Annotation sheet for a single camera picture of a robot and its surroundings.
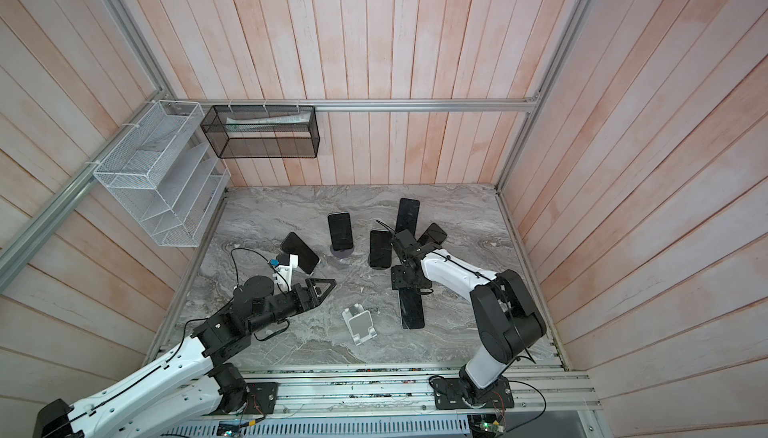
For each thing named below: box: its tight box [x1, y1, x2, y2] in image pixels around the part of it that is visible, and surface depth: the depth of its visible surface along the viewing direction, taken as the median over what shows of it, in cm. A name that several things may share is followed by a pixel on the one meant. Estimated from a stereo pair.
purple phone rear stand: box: [395, 198, 420, 239], surface depth 100 cm
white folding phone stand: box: [342, 303, 378, 346], surface depth 83 cm
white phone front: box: [399, 289, 425, 330], surface depth 87 cm
